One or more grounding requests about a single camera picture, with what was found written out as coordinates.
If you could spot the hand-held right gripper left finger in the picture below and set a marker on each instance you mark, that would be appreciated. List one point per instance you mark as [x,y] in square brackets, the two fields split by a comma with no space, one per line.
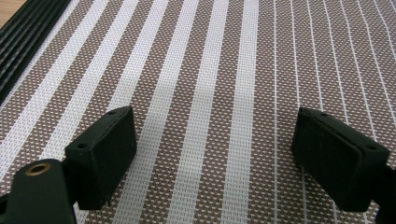
[99,161]

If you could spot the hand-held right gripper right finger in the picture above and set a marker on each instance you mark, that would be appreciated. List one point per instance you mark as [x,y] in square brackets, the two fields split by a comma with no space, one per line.
[336,161]

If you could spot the bundle of black chopsticks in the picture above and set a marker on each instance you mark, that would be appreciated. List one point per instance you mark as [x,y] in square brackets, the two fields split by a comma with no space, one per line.
[25,34]

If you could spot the brown white striped placemat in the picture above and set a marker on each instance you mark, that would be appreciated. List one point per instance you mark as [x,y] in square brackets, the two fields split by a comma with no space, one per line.
[199,62]

